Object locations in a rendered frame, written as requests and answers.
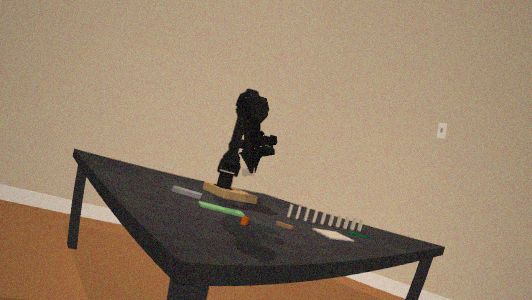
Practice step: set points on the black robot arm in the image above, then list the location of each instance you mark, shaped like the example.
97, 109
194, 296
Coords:
251, 111

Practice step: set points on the green rectangular block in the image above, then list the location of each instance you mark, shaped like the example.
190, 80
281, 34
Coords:
221, 209

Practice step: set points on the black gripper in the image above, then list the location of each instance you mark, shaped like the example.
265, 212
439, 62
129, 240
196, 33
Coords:
251, 153

